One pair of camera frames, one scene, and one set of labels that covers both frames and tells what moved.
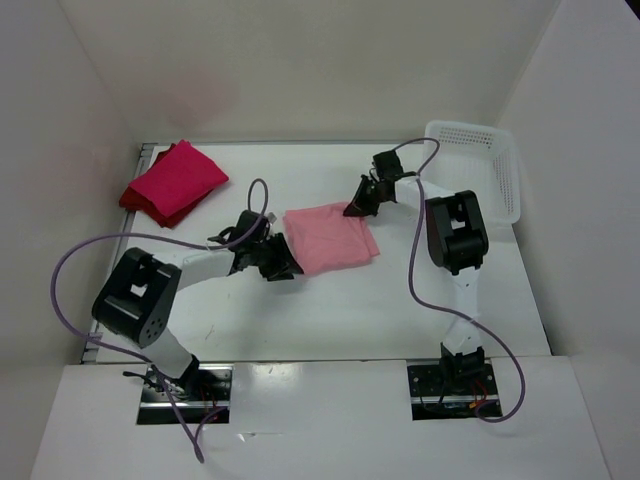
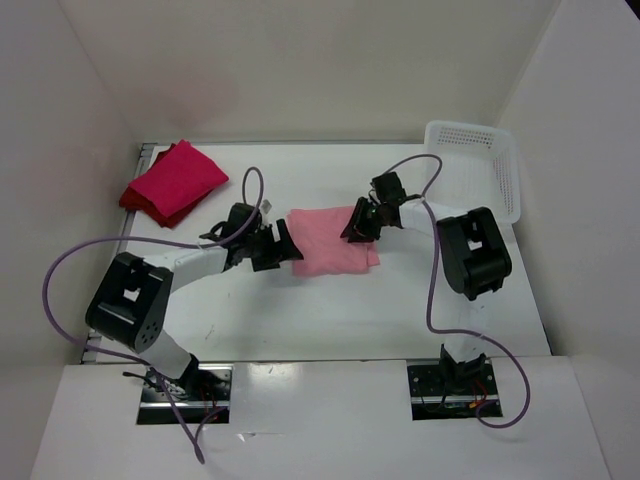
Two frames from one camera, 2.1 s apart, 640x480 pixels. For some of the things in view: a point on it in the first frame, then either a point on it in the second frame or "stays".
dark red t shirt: x=133 y=200 stays
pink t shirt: x=180 y=179 stays
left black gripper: x=284 y=261 -> x=282 y=250
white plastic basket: x=476 y=157 stays
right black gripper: x=359 y=206 -> x=358 y=227
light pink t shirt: x=323 y=238 stays
